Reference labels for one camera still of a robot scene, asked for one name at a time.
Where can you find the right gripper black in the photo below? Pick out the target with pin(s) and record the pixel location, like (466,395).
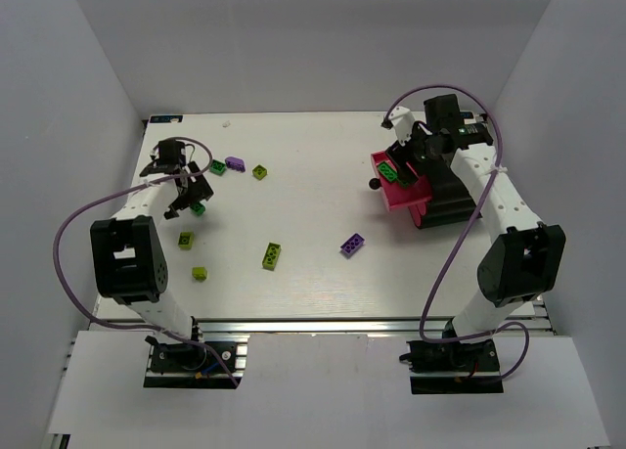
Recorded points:
(404,156)

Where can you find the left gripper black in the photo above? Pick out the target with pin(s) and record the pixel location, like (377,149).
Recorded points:
(194,191)

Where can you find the pink top drawer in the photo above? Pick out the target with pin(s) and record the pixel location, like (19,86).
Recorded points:
(397,194)

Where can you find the pink drawer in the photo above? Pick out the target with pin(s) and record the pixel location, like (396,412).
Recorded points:
(418,212)
(397,194)

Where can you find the black drawer cabinet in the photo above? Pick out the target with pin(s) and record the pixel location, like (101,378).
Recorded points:
(451,202)

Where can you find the purple arch lego brick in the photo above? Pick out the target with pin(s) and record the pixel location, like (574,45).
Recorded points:
(235,163)

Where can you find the purple two-by-two-long lego brick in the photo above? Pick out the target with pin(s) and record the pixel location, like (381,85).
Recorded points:
(352,245)

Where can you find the lime long lego brick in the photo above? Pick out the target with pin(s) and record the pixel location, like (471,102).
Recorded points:
(271,256)

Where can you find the dark green square lego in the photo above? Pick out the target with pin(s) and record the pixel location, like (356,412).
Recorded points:
(197,208)

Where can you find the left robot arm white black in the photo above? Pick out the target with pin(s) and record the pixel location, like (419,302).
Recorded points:
(129,261)

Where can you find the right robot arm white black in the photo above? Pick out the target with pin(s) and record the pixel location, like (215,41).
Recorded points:
(462,164)

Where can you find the pink bottom drawer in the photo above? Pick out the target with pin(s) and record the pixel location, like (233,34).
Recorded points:
(418,212)

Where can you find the lime square lego bottom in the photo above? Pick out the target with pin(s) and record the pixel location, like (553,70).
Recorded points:
(199,273)

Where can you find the lime square lego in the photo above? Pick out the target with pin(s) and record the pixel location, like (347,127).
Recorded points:
(199,273)
(259,172)

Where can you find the lime square lego top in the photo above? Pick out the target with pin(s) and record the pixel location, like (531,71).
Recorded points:
(259,172)

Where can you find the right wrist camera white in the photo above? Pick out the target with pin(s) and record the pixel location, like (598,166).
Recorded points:
(401,120)

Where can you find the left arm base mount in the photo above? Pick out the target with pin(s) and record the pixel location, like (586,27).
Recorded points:
(184,366)

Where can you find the aluminium table rail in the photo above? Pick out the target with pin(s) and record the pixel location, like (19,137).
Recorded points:
(533,324)

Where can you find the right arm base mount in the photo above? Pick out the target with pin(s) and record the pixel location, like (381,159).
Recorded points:
(453,368)

